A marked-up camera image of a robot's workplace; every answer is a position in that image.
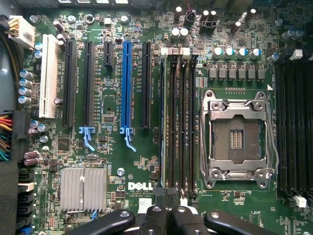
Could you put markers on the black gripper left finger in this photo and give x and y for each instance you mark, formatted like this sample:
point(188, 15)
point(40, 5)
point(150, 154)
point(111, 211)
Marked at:
point(122, 220)

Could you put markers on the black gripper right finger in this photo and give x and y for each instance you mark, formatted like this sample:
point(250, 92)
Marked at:
point(220, 221)

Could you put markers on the installed green RAM stick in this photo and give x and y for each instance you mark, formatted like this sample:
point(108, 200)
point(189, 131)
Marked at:
point(163, 110)

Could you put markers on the silver finned heat sink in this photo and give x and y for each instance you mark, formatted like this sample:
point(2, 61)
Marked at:
point(83, 189)

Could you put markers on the silver CPU socket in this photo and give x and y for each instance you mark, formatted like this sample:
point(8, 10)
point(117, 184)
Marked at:
point(234, 171)

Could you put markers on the green Dell motherboard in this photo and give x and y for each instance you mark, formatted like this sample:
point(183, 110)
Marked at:
point(115, 156)

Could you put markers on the CPU socket locking lever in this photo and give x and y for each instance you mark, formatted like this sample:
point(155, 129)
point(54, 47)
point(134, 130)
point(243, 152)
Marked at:
point(275, 147)

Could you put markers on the black main power connector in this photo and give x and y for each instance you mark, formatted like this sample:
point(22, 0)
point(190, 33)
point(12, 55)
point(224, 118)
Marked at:
point(20, 132)

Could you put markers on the long black expansion slot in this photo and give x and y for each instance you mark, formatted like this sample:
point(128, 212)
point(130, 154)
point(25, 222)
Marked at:
point(69, 83)
point(146, 83)

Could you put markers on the black expansion slot blue latch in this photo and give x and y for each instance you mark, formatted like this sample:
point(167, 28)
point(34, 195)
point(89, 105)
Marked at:
point(88, 83)

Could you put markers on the white PCI expansion slot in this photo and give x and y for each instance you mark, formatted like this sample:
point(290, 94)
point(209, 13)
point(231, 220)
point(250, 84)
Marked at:
point(49, 73)

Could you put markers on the short black expansion slot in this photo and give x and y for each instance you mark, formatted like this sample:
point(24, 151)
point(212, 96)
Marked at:
point(108, 55)

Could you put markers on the white power connector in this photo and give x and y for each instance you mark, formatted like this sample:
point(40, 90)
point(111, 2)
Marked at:
point(24, 31)

